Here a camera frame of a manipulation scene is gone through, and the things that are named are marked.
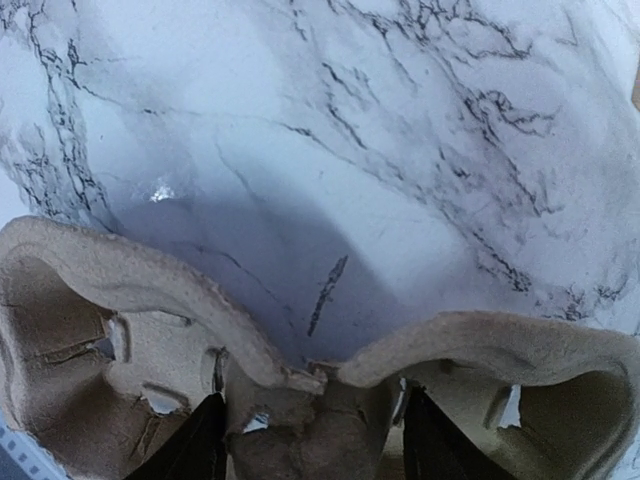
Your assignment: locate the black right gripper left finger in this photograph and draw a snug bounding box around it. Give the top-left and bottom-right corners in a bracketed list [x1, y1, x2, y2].
[125, 392, 227, 480]

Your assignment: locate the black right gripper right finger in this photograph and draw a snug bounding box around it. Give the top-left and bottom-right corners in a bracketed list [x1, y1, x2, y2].
[403, 387, 505, 480]

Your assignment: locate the brown cardboard cup carrier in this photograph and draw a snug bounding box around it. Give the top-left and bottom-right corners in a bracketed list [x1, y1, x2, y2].
[1, 216, 639, 479]

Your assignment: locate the brown paper bag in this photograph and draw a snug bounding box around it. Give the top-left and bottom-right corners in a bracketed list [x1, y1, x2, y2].
[631, 67, 640, 110]

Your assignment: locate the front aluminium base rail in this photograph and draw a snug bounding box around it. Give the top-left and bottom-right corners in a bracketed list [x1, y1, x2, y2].
[1, 424, 68, 480]

